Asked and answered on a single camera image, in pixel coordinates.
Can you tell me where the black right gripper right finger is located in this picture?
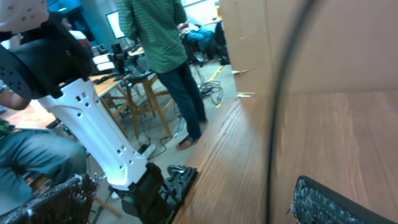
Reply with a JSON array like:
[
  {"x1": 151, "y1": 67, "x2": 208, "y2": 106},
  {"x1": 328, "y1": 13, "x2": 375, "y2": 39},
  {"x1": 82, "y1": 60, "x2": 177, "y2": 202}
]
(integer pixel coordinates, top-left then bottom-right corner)
[{"x1": 289, "y1": 175, "x2": 394, "y2": 224}]

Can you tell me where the computer monitor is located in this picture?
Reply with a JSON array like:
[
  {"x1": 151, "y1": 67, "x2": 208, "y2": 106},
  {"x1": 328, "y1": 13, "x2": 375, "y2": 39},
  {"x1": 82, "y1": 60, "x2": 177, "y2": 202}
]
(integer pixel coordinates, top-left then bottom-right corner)
[{"x1": 106, "y1": 11, "x2": 125, "y2": 39}]

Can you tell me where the black braided cable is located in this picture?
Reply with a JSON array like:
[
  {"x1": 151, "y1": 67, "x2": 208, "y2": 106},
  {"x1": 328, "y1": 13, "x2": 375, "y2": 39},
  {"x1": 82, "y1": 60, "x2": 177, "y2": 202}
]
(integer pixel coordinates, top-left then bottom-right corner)
[{"x1": 265, "y1": 0, "x2": 317, "y2": 224}]

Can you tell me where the seated person in jeans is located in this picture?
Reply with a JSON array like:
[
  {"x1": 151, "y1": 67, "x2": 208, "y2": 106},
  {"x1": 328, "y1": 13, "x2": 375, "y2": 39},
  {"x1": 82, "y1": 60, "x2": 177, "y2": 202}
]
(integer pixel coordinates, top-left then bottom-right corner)
[{"x1": 0, "y1": 79, "x2": 88, "y2": 206}]

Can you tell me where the person in green shirt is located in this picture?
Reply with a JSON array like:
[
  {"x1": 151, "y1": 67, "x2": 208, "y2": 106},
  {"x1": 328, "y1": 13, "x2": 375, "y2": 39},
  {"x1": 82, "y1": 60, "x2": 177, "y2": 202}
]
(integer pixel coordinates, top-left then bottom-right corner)
[{"x1": 115, "y1": 0, "x2": 208, "y2": 150}]

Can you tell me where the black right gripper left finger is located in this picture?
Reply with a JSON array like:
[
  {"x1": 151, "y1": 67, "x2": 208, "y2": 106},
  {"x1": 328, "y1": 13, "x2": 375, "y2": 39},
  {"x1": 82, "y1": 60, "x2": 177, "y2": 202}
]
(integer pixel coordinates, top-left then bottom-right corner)
[{"x1": 1, "y1": 174, "x2": 104, "y2": 224}]

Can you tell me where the wooden stool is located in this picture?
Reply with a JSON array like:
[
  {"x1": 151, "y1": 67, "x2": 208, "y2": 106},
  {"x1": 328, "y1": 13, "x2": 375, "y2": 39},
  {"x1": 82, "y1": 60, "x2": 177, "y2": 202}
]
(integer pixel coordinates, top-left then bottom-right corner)
[{"x1": 101, "y1": 73, "x2": 175, "y2": 140}]

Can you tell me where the brown cardboard panel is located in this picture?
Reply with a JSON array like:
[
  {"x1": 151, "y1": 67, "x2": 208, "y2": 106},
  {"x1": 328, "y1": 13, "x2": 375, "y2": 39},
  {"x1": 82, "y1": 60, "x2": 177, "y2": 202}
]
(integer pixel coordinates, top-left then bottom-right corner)
[{"x1": 220, "y1": 0, "x2": 397, "y2": 95}]

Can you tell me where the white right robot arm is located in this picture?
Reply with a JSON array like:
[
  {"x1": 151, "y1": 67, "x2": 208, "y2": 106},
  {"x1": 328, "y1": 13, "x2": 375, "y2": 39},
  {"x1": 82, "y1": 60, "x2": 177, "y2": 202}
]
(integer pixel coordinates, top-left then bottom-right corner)
[{"x1": 1, "y1": 0, "x2": 394, "y2": 223}]

